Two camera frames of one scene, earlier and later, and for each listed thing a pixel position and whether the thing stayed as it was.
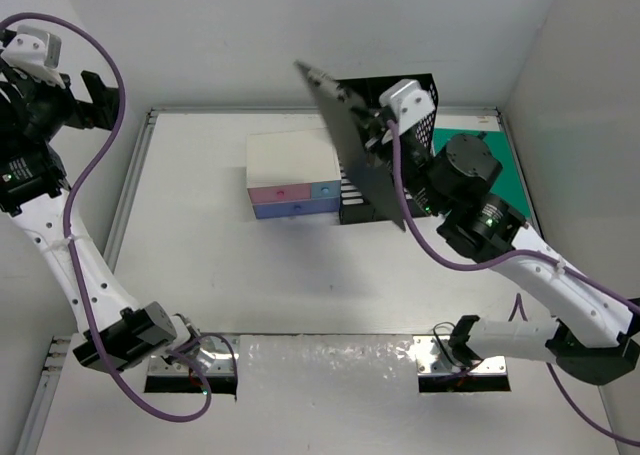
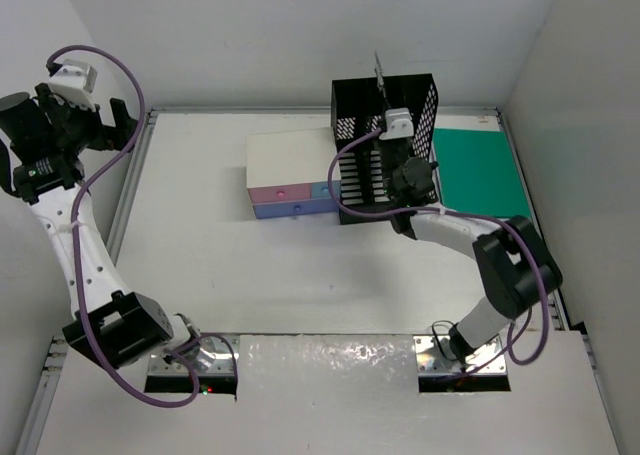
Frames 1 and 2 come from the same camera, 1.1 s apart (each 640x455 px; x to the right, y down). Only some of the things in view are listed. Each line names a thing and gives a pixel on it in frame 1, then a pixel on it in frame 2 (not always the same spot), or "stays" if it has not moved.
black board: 360,140 -> 380,79
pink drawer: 279,193 stays
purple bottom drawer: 309,207 stays
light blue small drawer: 326,189 stays
